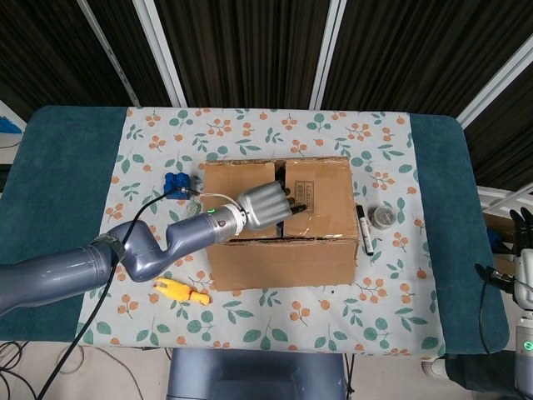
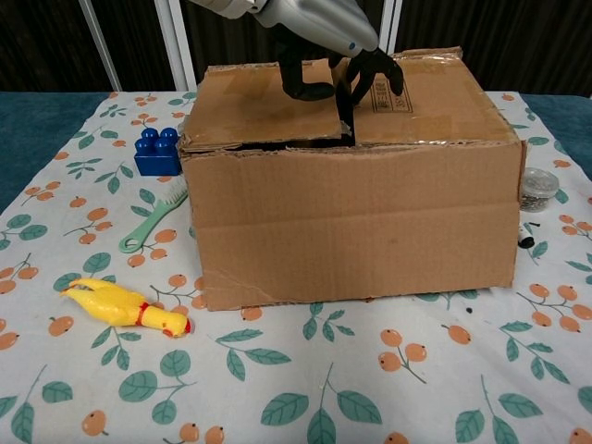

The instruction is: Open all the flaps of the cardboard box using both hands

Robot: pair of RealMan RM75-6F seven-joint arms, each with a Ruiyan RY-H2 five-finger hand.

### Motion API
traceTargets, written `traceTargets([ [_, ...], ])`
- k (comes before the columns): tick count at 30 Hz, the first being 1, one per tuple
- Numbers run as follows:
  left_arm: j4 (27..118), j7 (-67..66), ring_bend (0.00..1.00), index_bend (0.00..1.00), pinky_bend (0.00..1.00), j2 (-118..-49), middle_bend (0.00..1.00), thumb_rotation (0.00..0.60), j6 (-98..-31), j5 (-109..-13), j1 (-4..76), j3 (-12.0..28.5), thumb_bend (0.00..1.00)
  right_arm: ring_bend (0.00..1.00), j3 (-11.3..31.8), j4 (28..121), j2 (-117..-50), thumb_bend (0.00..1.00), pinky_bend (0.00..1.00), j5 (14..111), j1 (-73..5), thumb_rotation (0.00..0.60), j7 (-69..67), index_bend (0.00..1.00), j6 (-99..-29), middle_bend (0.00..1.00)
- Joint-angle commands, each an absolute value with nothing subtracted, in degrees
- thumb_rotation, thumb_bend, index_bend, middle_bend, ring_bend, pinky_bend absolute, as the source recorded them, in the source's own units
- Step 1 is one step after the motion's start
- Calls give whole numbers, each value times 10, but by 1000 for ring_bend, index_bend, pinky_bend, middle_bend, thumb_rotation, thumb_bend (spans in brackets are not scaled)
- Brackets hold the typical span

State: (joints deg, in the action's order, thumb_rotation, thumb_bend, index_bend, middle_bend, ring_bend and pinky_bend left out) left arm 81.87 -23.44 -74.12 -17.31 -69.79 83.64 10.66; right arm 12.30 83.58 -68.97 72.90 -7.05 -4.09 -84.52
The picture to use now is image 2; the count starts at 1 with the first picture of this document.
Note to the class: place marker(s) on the brown cardboard box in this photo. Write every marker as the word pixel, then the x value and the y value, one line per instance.
pixel 351 222

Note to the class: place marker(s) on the teal fabric table cover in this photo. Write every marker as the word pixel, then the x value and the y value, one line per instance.
pixel 32 134

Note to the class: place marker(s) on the thin white frame post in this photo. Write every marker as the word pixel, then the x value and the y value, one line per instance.
pixel 99 46

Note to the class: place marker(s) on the green plastic hairbrush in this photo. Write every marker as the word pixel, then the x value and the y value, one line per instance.
pixel 148 226

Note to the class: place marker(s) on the clear jar of metal pins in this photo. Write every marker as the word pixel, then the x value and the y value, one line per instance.
pixel 538 192

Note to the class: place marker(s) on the black white marker pen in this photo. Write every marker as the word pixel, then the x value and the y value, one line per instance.
pixel 526 240

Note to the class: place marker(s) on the thick white frame post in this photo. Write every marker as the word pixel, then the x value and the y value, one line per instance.
pixel 178 46

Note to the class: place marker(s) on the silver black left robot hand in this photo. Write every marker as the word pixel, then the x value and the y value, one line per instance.
pixel 319 23

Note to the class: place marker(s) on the floral leaf fruit tablecloth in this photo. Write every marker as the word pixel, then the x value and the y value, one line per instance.
pixel 296 370

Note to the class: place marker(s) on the blue toy building block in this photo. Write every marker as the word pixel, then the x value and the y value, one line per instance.
pixel 155 157

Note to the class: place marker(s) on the yellow rubber chicken toy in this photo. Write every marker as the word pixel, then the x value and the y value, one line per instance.
pixel 120 307

